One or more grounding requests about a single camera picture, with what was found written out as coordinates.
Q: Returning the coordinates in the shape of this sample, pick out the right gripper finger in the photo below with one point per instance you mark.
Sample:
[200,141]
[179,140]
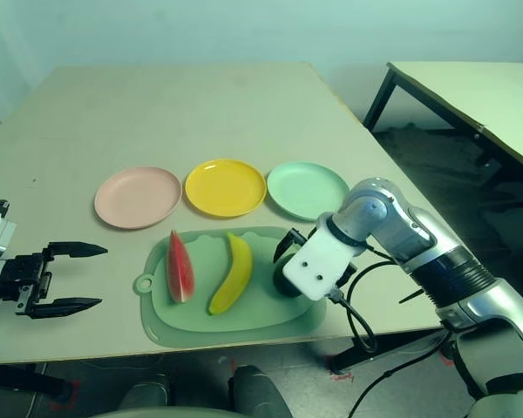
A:
[287,241]

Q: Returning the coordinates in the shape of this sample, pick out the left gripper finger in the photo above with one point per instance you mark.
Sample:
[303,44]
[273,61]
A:
[65,307]
[78,250]

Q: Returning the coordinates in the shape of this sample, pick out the dark green avocado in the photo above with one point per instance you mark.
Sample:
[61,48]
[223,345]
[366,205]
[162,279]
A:
[281,281]

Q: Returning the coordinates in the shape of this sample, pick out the side table with black legs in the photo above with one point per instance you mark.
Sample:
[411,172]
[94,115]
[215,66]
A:
[484,91]

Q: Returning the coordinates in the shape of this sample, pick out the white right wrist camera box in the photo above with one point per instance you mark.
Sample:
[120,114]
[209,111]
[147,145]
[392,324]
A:
[318,261]

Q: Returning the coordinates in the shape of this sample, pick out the pink plate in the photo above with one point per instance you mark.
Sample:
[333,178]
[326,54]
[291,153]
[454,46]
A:
[137,198]

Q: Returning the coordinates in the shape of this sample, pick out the yellow banana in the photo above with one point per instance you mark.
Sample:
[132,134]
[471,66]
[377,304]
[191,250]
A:
[235,274]

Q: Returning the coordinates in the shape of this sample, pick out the watermelon slice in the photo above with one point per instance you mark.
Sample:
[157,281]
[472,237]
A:
[181,274]

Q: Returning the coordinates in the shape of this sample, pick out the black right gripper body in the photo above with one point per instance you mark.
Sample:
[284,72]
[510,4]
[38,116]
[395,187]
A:
[300,247]

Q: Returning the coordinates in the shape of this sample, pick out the grey robot left leg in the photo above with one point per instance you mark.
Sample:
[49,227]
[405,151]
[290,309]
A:
[144,396]

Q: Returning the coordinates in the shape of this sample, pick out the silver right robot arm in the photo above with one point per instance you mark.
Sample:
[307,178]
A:
[418,235]

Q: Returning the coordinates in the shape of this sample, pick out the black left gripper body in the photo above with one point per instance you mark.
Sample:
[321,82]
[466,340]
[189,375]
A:
[22,278]

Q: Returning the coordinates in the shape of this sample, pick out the grey robot leg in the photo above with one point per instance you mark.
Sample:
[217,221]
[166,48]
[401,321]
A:
[257,392]
[144,396]

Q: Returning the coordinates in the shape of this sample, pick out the black zip tie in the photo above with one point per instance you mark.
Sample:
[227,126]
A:
[412,297]

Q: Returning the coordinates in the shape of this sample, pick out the grey robot torso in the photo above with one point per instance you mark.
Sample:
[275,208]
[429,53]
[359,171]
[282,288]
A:
[157,413]

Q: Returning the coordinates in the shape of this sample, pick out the black table foot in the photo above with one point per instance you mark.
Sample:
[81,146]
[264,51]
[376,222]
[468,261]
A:
[375,352]
[26,381]

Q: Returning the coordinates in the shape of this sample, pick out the yellow plate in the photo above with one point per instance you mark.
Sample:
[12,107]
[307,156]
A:
[224,187]

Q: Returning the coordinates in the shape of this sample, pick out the mint green plate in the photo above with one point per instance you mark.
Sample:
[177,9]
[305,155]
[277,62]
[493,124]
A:
[300,187]

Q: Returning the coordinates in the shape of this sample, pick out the grey robot right leg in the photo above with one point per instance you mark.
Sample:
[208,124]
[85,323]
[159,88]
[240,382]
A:
[257,392]

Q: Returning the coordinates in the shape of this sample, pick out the green cutting board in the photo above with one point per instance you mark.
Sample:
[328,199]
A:
[244,318]

